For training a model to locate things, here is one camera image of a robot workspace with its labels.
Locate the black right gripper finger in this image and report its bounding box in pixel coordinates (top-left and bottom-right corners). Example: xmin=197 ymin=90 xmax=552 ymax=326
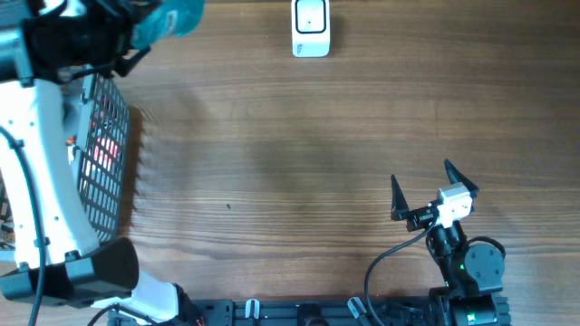
xmin=444 ymin=158 xmax=479 ymax=197
xmin=391 ymin=175 xmax=410 ymax=221

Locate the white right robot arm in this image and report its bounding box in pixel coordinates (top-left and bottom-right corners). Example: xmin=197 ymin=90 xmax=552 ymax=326
xmin=391 ymin=160 xmax=507 ymax=325

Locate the grey plastic mesh basket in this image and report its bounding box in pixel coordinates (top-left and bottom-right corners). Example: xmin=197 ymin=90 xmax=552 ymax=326
xmin=62 ymin=75 xmax=131 ymax=244

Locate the black right camera cable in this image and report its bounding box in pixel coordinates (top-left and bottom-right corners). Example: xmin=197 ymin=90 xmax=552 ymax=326
xmin=363 ymin=212 xmax=440 ymax=326

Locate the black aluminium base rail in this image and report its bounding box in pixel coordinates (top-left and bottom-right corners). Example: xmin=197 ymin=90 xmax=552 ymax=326
xmin=107 ymin=296 xmax=512 ymax=326

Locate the blue mouthwash bottle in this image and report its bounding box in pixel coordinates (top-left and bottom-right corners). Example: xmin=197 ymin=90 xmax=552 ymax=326
xmin=130 ymin=0 xmax=206 ymax=50

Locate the white barcode scanner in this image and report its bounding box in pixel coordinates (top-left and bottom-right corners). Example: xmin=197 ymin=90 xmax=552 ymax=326
xmin=291 ymin=0 xmax=331 ymax=58

